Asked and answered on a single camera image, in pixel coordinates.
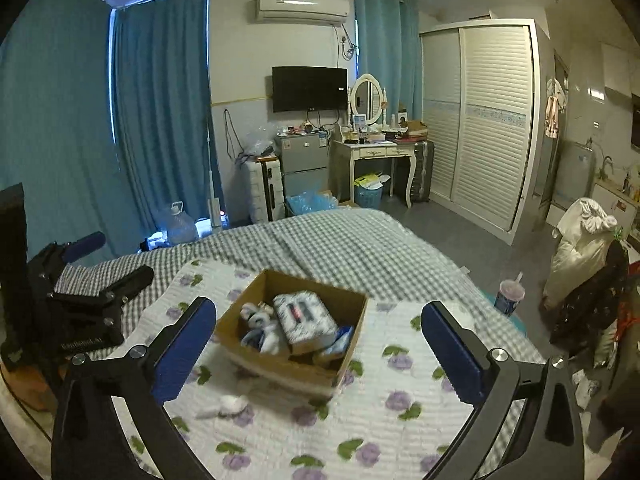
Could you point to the teal corner curtain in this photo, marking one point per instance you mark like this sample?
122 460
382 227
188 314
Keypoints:
390 49

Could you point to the white stuffed laundry bag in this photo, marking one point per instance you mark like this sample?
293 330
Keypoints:
585 232

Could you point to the white suitcase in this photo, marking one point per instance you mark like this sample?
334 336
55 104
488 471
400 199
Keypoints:
263 179

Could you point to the clear water jug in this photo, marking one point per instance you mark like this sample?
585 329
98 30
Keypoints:
179 227

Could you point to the white louvered wardrobe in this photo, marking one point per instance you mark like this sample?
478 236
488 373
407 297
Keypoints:
481 102

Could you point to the dark suitcase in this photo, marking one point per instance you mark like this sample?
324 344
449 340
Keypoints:
422 179

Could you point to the small grey fridge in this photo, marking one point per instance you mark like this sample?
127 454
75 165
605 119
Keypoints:
304 163

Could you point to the teal window curtain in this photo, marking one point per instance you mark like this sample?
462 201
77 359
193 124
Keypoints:
105 118

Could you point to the floral tissue pack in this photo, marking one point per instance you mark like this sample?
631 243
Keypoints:
305 321

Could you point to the black wall television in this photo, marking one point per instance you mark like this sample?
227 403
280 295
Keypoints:
308 88

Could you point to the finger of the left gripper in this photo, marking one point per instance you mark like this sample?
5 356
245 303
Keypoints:
128 287
83 247

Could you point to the white oval vanity mirror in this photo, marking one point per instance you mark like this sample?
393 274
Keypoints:
365 100

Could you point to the grey washing machine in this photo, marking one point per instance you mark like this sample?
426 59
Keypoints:
574 177

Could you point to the brown cardboard box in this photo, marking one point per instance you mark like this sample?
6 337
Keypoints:
310 373

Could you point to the blue plastic bag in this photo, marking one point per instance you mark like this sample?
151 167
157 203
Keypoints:
308 201

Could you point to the plastic drink cup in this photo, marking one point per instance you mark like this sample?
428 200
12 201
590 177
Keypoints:
510 294

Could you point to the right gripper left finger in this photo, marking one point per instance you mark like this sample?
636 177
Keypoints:
88 440

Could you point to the small white sock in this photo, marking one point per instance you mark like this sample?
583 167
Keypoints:
225 406

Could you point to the blue small tissue packet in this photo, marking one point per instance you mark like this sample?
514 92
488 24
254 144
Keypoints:
340 344

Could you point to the white air conditioner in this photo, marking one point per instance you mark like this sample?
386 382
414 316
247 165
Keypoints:
322 11

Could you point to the white dressing table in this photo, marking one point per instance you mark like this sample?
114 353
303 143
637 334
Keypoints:
344 156

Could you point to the floral quilted mat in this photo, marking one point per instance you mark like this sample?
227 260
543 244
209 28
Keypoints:
384 409

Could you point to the blue waste basket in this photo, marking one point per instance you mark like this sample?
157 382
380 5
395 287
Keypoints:
369 189

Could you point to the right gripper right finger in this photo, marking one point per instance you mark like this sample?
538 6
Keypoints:
546 442

